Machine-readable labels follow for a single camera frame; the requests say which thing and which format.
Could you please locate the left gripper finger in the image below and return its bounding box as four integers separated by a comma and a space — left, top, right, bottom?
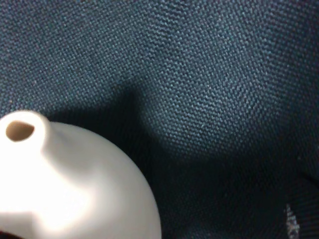
285, 204, 300, 239

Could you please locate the cream ceramic teapot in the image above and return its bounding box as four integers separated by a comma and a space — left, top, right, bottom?
0, 111, 162, 239

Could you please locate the black table cloth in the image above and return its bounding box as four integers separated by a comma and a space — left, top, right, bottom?
0, 0, 319, 239

